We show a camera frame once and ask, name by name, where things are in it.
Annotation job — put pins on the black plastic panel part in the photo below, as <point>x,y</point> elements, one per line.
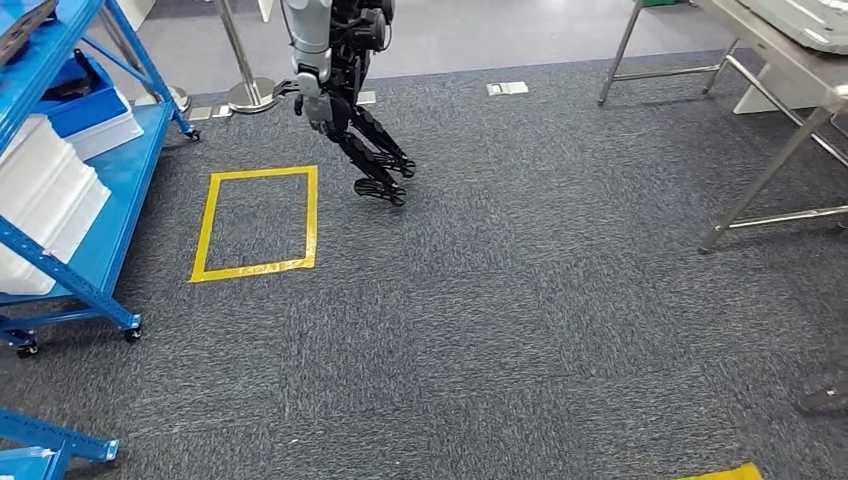
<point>23,30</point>

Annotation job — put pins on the yellow floor tape outline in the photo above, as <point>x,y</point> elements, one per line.
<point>311,218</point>

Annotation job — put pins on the black legged machine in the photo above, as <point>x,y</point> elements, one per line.
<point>358,139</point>

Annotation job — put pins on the silver floor outlet plate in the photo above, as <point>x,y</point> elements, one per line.
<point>200,113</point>
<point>366,97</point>
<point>222,110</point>
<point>507,89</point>

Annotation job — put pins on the green plastic crate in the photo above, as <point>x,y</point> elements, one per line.
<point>662,3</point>

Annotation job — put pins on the blue plastic bin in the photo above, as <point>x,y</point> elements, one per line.
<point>86,112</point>

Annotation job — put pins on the white partition panel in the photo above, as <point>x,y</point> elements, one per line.
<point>762,99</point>

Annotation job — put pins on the yellow floor tape piece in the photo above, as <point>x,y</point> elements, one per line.
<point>722,474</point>

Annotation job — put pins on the large white plastic bin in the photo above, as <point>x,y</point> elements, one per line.
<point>40,192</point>

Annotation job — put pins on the steel table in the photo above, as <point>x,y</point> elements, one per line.
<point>795,69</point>

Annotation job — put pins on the dark shoe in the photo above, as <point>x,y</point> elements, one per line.
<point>825,399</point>

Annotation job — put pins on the grey tray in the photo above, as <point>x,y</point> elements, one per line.
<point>808,20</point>

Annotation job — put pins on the silver stanchion post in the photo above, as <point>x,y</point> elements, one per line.
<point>252,96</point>
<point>147,100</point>

